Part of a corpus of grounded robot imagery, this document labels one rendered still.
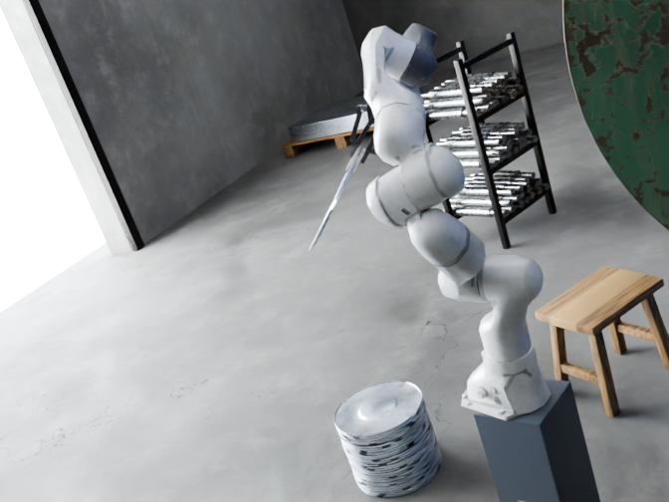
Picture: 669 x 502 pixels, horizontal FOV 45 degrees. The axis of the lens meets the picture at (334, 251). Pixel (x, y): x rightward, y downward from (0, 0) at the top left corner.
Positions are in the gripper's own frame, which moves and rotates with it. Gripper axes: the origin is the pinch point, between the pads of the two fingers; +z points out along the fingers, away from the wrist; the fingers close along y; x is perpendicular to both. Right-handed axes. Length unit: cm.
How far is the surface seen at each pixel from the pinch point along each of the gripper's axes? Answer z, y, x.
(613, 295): 10, -93, -33
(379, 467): 81, -51, 6
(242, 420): 138, -11, -55
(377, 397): 72, -43, -13
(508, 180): 34, -76, -183
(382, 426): 70, -46, 2
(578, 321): 19, -84, -21
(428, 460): 76, -64, -1
